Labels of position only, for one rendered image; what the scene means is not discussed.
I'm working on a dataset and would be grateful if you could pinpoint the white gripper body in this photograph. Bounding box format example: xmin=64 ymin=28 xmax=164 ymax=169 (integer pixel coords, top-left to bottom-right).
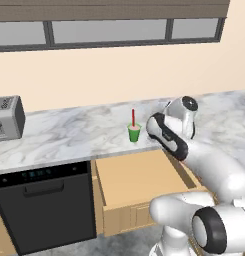
xmin=179 ymin=119 xmax=197 ymax=140

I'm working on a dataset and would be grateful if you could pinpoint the black dishwasher handle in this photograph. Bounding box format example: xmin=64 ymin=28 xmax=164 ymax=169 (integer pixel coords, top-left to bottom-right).
xmin=22 ymin=179 xmax=66 ymax=199

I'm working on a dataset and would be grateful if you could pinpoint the dark framed window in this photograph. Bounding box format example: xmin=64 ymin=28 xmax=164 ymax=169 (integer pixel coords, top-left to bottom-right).
xmin=0 ymin=17 xmax=227 ymax=54

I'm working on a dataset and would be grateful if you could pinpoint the tan wooden drawer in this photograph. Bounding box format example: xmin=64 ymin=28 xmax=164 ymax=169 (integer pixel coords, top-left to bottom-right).
xmin=93 ymin=148 xmax=219 ymax=238

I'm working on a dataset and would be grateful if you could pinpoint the brown window blind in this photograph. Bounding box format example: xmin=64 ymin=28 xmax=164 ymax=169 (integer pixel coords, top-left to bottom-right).
xmin=0 ymin=0 xmax=231 ymax=23

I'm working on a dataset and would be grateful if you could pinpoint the black dishwasher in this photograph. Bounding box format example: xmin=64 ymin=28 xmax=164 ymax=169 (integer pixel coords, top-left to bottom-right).
xmin=0 ymin=160 xmax=98 ymax=256

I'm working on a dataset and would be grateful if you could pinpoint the green smoothie cup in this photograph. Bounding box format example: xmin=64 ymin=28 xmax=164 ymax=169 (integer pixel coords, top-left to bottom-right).
xmin=127 ymin=122 xmax=143 ymax=144

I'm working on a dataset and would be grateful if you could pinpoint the silver toaster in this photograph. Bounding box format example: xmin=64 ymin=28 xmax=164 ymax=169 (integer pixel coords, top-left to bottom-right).
xmin=0 ymin=95 xmax=27 ymax=143

